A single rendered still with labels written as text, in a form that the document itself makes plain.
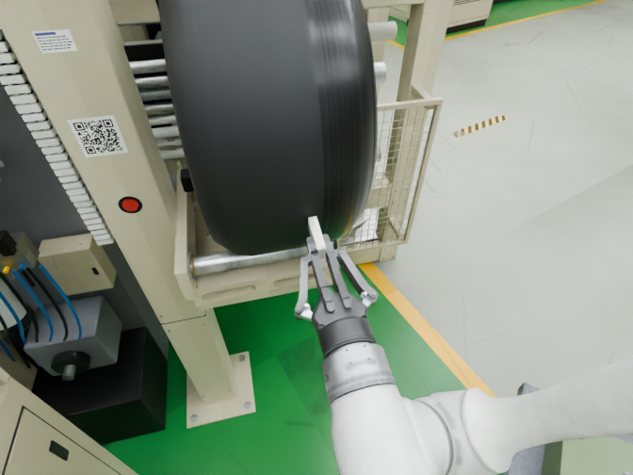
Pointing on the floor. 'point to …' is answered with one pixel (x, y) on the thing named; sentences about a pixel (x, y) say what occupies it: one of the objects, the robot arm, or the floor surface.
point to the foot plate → (244, 401)
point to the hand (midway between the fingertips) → (316, 237)
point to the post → (120, 167)
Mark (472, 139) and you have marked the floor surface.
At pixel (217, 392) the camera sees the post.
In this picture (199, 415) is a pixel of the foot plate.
